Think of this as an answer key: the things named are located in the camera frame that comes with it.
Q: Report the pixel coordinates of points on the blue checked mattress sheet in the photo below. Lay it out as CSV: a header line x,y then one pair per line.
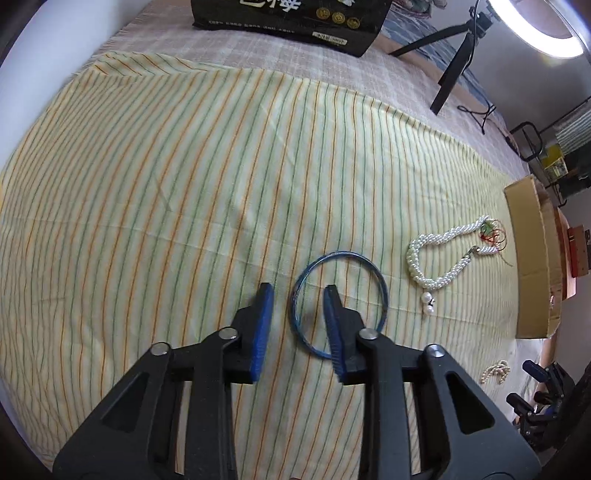
x,y
451,49

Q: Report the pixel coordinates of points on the striped hanging towel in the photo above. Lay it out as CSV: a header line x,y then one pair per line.
x,y
574,131

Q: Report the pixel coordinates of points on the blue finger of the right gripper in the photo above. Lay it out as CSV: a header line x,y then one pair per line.
x,y
536,371

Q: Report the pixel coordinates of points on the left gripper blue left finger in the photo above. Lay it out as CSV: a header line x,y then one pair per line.
x,y
170,415

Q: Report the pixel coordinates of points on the black clothes rack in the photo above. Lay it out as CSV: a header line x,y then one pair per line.
x,y
531,144

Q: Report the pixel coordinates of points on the yellow box on rack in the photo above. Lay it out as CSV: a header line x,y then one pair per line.
x,y
553,163

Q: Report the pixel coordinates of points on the dark blue bangle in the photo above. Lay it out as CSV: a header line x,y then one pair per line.
x,y
295,321

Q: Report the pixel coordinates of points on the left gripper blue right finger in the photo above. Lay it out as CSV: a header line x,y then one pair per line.
x,y
423,415

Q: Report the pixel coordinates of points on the white ring light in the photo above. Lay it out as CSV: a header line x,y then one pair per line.
x,y
559,48

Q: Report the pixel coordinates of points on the brown cardboard box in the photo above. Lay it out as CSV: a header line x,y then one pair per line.
x,y
542,253

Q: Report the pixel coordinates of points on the pearl earrings pair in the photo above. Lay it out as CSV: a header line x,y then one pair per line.
x,y
428,303

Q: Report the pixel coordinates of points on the small pearl strand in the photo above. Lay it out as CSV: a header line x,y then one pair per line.
x,y
499,371

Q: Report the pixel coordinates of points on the orange patterned cloth box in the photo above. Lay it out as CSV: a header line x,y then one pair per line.
x,y
574,243

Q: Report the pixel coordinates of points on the yellow striped cloth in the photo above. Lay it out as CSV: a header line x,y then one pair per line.
x,y
154,194

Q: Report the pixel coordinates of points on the black snack bag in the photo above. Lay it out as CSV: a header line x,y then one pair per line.
x,y
350,27

